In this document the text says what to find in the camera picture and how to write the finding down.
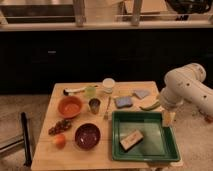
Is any grey blue cloth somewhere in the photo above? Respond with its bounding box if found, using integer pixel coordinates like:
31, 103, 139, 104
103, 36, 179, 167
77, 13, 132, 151
133, 90, 150, 99

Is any orange fruit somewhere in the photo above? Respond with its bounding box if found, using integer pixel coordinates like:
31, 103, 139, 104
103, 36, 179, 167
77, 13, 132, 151
53, 134, 66, 149

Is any brown sponge block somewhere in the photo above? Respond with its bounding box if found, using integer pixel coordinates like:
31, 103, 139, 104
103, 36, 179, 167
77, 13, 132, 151
120, 130, 143, 151

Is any black bar stand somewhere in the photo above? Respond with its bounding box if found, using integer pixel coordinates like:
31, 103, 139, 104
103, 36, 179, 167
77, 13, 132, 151
21, 112, 32, 167

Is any small metal cup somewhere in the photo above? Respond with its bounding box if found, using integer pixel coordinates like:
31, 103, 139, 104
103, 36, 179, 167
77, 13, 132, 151
89, 98, 101, 114

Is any white cup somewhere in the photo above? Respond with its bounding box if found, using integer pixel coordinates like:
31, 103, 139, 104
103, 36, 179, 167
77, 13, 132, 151
102, 78, 115, 94

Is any green plastic tray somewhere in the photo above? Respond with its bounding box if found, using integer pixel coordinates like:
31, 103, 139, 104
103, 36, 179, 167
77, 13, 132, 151
112, 111, 180, 162

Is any bunch of dark grapes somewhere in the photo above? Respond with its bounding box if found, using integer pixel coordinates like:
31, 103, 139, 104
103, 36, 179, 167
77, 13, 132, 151
48, 119, 71, 136

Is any blue sponge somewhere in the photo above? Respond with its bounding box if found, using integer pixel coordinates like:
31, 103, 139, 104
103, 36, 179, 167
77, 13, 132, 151
114, 96, 133, 108

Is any metal fork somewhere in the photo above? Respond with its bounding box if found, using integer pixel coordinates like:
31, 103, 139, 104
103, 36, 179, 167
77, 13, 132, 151
104, 96, 112, 120

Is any light green cup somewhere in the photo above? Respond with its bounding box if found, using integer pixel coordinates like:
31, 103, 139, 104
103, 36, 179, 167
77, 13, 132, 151
84, 86, 96, 99

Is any dark purple bowl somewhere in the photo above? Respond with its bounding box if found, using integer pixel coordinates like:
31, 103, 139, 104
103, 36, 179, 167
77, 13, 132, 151
75, 123, 101, 150

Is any orange bowl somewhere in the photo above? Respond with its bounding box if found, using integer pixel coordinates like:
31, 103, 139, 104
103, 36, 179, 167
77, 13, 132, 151
58, 96, 83, 118

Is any white handled brush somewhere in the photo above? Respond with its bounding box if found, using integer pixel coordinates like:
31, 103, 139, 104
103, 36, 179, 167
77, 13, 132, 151
63, 87, 86, 96

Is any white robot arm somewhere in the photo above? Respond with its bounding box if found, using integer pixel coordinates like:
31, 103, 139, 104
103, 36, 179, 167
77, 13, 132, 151
158, 63, 213, 123

